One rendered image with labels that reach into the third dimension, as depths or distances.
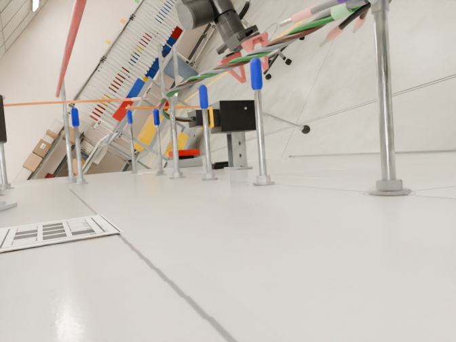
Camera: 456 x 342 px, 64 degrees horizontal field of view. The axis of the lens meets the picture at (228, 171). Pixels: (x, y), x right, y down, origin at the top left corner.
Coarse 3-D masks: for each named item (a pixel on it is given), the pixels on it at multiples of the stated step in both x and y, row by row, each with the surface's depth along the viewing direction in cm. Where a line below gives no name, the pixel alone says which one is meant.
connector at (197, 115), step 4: (192, 112) 47; (196, 112) 46; (200, 112) 46; (208, 112) 47; (212, 112) 47; (216, 112) 47; (188, 116) 49; (192, 116) 47; (196, 116) 46; (200, 116) 46; (208, 116) 47; (216, 116) 47; (196, 120) 46; (200, 120) 46; (208, 120) 47; (216, 120) 47; (192, 124) 48; (196, 124) 46; (200, 124) 46; (208, 124) 47; (216, 124) 47
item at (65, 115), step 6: (66, 108) 45; (66, 114) 46; (66, 120) 46; (66, 126) 46; (66, 132) 46; (66, 138) 46; (66, 144) 46; (66, 150) 46; (72, 162) 46; (72, 168) 46; (72, 174) 46; (66, 180) 46; (72, 180) 46
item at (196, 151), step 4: (168, 152) 74; (172, 152) 72; (180, 152) 70; (184, 152) 71; (188, 152) 71; (192, 152) 71; (196, 152) 72; (172, 156) 72; (180, 156) 71; (184, 156) 72; (188, 156) 72; (192, 156) 72
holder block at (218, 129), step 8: (216, 104) 48; (224, 104) 47; (232, 104) 48; (240, 104) 48; (248, 104) 48; (224, 112) 47; (232, 112) 48; (240, 112) 48; (248, 112) 48; (224, 120) 47; (232, 120) 48; (240, 120) 48; (248, 120) 48; (216, 128) 49; (224, 128) 47; (232, 128) 48; (240, 128) 48; (248, 128) 48
